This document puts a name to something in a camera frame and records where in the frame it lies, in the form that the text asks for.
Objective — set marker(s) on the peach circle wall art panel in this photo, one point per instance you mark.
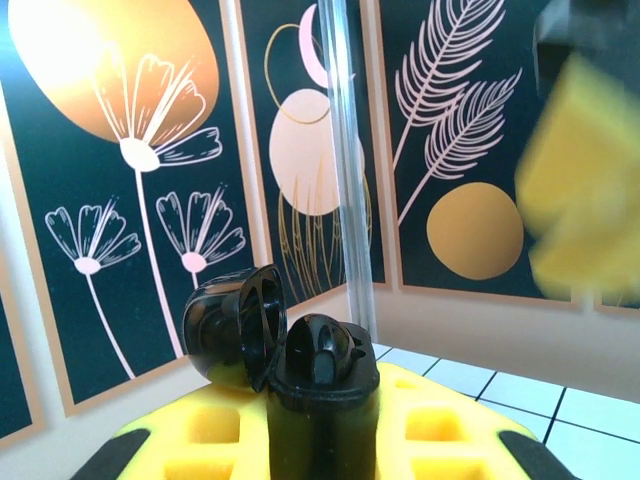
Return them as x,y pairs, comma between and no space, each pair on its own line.
300,150

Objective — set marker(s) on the dark wall art panel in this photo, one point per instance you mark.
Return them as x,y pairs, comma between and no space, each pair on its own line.
12,375

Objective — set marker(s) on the leaf outline wall art panel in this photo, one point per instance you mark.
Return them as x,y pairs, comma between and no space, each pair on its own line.
627,303

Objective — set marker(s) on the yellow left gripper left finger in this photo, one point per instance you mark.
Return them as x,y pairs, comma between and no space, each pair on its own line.
170,445

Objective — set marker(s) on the feather orange circle art panel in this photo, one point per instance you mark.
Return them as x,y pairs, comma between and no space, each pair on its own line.
475,230

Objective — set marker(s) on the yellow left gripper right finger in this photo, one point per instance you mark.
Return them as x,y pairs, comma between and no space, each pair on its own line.
480,445

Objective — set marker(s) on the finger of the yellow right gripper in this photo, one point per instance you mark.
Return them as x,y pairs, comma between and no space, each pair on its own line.
585,150
590,265

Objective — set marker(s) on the aluminium corner post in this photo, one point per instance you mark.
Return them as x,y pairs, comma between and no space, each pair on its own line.
345,150

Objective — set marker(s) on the flower wall art panel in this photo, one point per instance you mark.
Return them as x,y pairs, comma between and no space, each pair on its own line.
75,175

